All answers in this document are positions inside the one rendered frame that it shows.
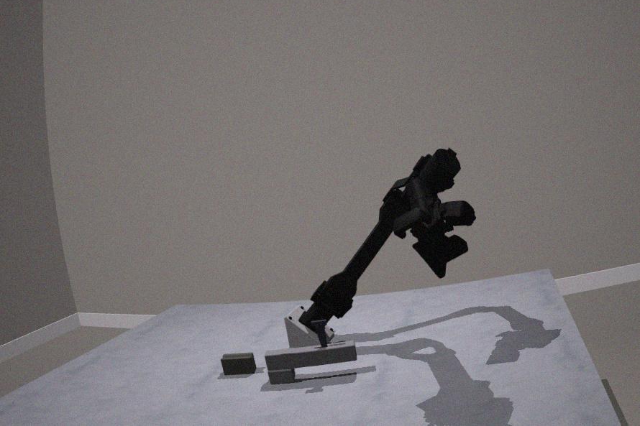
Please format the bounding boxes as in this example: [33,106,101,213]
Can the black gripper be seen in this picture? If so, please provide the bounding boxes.
[393,196,468,279]

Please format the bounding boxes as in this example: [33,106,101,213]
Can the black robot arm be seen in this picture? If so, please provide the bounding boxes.
[298,148,476,334]

